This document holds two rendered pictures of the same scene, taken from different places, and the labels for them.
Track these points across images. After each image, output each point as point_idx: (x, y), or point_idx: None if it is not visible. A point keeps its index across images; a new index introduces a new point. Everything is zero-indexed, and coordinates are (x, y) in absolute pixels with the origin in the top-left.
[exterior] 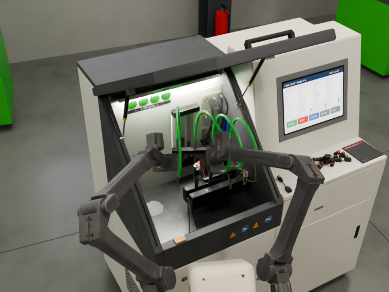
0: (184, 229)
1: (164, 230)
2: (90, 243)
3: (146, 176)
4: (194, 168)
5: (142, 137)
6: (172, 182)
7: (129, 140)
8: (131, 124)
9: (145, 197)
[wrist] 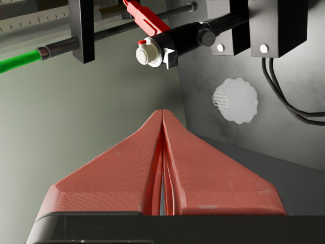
0: None
1: (318, 118)
2: None
3: (150, 87)
4: (163, 63)
5: (46, 144)
6: (172, 8)
7: (56, 176)
8: (5, 197)
9: (197, 89)
